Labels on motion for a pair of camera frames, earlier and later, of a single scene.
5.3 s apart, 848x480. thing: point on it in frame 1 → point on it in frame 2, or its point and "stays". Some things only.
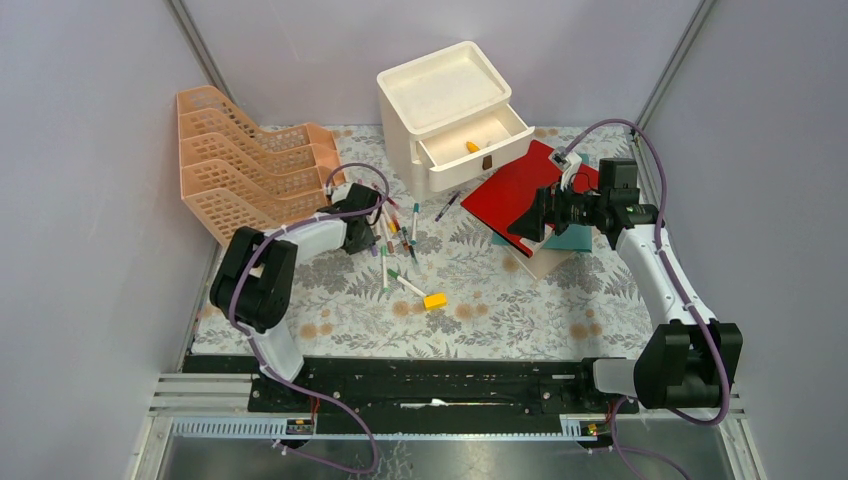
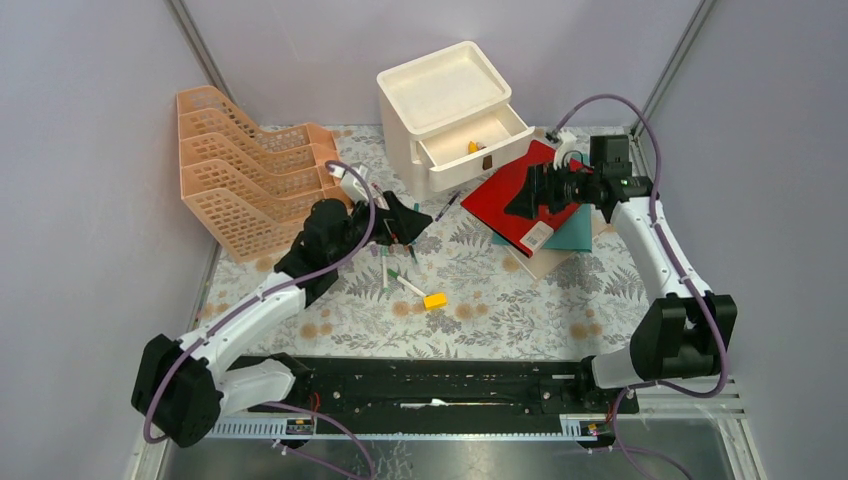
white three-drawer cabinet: (446, 118) stays
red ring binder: (500, 198) stays
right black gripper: (546, 210) → (539, 190)
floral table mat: (438, 285) stays
